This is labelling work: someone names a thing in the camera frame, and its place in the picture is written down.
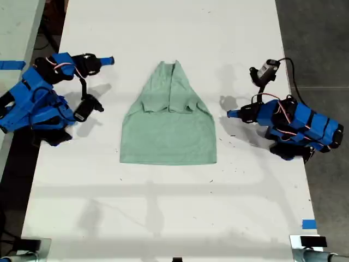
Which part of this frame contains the pale green T-shirt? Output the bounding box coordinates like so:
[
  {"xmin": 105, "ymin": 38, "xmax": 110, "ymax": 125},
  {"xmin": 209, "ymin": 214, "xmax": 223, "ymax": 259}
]
[{"xmin": 119, "ymin": 59, "xmax": 218, "ymax": 166}]

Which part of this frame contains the long blue tape strip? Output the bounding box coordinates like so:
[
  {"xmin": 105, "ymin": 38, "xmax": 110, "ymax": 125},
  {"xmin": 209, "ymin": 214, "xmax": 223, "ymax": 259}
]
[{"xmin": 0, "ymin": 60, "xmax": 26, "ymax": 71}]

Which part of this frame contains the pale grey side table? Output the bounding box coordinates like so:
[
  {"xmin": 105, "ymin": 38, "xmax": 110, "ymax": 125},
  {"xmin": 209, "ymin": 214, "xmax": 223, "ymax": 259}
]
[{"xmin": 0, "ymin": 0, "xmax": 47, "ymax": 177}]

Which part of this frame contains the small black box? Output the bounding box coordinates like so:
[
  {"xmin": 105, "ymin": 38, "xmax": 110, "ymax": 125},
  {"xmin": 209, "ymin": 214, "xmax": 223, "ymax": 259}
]
[
  {"xmin": 299, "ymin": 236, "xmax": 327, "ymax": 248},
  {"xmin": 18, "ymin": 239, "xmax": 42, "ymax": 252}
]

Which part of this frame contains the grey metal pipe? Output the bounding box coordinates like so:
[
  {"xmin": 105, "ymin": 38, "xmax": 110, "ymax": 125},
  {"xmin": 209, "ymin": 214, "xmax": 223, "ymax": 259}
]
[
  {"xmin": 0, "ymin": 252, "xmax": 39, "ymax": 262},
  {"xmin": 292, "ymin": 248, "xmax": 349, "ymax": 262}
]

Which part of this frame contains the black camera stalk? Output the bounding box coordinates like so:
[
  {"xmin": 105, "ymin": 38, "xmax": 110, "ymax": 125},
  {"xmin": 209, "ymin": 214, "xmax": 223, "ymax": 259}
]
[
  {"xmin": 256, "ymin": 84, "xmax": 267, "ymax": 104},
  {"xmin": 78, "ymin": 77, "xmax": 88, "ymax": 99}
]

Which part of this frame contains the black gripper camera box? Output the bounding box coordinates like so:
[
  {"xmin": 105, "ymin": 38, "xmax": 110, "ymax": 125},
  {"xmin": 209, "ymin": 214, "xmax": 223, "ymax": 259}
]
[
  {"xmin": 73, "ymin": 94, "xmax": 105, "ymax": 123},
  {"xmin": 249, "ymin": 58, "xmax": 281, "ymax": 88}
]

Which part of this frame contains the thin black floor cable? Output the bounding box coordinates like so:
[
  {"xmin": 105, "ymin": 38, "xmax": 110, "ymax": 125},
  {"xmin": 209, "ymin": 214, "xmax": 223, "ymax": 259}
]
[
  {"xmin": 34, "ymin": 27, "xmax": 61, "ymax": 53},
  {"xmin": 0, "ymin": 206, "xmax": 20, "ymax": 255}
]

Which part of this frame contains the silver metal bracket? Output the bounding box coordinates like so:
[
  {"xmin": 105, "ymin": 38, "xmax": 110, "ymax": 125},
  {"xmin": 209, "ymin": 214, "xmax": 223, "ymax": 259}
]
[
  {"xmin": 289, "ymin": 234, "xmax": 328, "ymax": 251},
  {"xmin": 15, "ymin": 237, "xmax": 52, "ymax": 259}
]

